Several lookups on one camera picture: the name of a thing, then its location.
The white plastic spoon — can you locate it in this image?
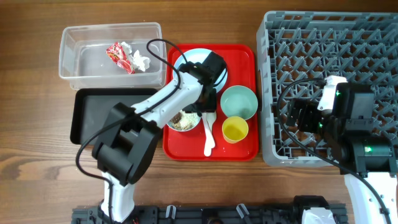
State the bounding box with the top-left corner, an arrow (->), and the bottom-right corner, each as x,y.
206,112 -> 216,148

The white rice pile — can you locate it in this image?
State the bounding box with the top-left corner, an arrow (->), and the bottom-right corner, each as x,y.
170,111 -> 200,130

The mint green bowl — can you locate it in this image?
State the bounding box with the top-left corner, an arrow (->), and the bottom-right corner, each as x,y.
220,85 -> 258,120

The brown food chunk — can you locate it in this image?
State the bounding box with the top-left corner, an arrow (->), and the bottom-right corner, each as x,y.
170,112 -> 183,124

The yellow cup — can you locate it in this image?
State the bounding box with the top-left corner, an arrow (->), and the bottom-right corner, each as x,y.
221,116 -> 249,144

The light blue bowl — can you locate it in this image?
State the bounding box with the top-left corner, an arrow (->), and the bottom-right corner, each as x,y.
166,108 -> 203,133

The light blue plate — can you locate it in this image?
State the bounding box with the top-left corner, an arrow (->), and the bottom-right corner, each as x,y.
174,48 -> 228,93

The white tissue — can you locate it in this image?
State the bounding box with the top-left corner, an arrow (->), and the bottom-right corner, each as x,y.
121,42 -> 150,72

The red snack wrapper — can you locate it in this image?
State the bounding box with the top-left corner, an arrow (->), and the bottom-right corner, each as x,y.
106,42 -> 134,74

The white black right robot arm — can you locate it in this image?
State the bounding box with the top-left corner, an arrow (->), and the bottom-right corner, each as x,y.
282,83 -> 397,223

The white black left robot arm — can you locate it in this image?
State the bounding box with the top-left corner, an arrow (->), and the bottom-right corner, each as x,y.
92,60 -> 226,223

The grey dishwasher rack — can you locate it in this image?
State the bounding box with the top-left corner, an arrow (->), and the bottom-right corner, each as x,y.
256,11 -> 397,167

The black food waste tray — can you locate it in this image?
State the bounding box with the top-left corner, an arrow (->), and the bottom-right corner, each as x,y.
70,88 -> 157,145

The clear plastic waste bin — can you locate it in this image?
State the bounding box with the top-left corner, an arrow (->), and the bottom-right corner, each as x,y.
58,22 -> 167,90

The white plastic fork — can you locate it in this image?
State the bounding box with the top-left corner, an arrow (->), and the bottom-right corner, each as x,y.
202,113 -> 214,157

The red serving tray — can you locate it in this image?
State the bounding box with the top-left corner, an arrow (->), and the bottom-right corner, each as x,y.
163,44 -> 259,161

